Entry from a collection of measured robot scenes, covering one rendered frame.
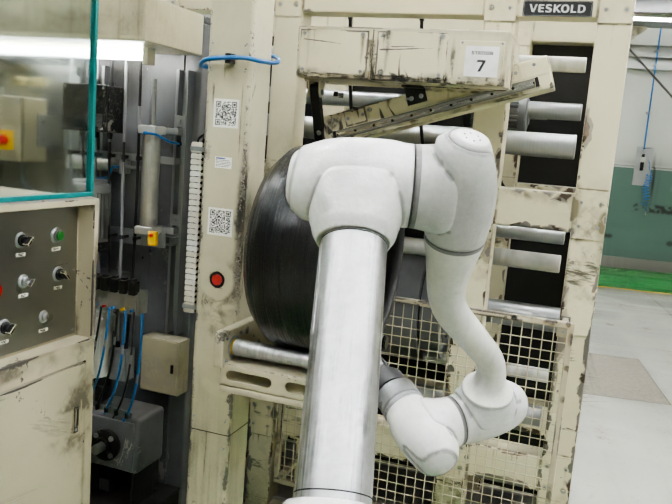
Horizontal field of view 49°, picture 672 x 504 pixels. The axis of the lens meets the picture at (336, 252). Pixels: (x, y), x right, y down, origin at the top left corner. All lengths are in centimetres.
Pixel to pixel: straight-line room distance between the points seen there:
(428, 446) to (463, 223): 49
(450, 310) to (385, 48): 104
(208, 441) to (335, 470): 127
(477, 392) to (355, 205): 58
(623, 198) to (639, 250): 77
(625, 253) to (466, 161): 1007
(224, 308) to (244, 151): 43
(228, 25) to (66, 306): 84
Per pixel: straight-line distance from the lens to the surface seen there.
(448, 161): 110
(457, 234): 115
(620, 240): 1110
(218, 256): 204
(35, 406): 194
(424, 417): 148
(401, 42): 212
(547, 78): 218
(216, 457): 219
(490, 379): 148
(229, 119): 200
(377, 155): 111
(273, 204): 177
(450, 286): 123
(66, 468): 211
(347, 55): 217
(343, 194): 107
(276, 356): 192
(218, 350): 195
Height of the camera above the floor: 146
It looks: 9 degrees down
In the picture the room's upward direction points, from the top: 5 degrees clockwise
